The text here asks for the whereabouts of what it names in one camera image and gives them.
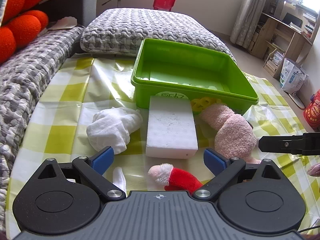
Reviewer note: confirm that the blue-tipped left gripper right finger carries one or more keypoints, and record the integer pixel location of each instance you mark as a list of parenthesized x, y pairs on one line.
[(226, 173)]

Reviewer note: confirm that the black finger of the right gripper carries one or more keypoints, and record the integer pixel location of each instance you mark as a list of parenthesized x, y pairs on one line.
[(305, 144)]

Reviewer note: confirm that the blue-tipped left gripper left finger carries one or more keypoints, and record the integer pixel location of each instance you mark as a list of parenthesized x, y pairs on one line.
[(91, 170)]

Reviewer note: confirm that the small white sock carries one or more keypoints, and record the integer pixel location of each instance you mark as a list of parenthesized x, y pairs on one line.
[(119, 179)]

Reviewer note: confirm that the pink fuzzy sock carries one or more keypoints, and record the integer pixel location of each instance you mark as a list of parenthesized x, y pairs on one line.
[(235, 137)]

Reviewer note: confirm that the white cloth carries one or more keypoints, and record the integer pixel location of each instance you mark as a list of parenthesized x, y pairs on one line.
[(112, 127)]

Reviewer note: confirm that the red santa hat plush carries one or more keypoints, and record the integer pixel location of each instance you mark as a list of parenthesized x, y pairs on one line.
[(173, 179)]

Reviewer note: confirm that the red snack bag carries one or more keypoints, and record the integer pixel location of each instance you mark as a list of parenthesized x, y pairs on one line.
[(312, 112)]

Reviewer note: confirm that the yellow checkered plastic tablecloth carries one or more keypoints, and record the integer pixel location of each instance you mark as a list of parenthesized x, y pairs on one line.
[(84, 86)]

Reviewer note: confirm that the white foam sponge block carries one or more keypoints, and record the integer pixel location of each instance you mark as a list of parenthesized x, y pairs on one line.
[(171, 129)]

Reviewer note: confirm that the white paper shopping bag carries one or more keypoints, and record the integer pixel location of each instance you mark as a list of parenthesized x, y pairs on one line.
[(292, 77)]

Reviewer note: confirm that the green plastic storage bin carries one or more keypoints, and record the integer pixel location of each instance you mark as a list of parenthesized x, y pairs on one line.
[(203, 76)]

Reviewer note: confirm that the wooden desk with shelves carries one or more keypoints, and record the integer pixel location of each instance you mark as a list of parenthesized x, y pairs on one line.
[(286, 29)]

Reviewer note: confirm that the grey quilted sofa cover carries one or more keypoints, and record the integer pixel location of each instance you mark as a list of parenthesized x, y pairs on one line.
[(24, 78)]

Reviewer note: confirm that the grey quilted cushion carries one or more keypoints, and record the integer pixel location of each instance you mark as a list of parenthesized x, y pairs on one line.
[(120, 31)]

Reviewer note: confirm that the white paper scrap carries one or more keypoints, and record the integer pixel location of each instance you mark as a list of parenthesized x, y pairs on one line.
[(64, 23)]

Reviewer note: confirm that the grey window curtain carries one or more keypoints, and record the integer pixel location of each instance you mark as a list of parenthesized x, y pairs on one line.
[(247, 21)]

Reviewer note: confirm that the orange carrot plush pillow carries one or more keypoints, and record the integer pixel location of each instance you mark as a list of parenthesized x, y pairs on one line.
[(22, 24)]

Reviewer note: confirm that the grey sofa armrest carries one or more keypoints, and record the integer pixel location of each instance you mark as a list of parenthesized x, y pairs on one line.
[(83, 10)]

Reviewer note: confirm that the red plastic chair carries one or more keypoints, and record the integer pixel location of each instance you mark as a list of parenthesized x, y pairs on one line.
[(165, 5)]

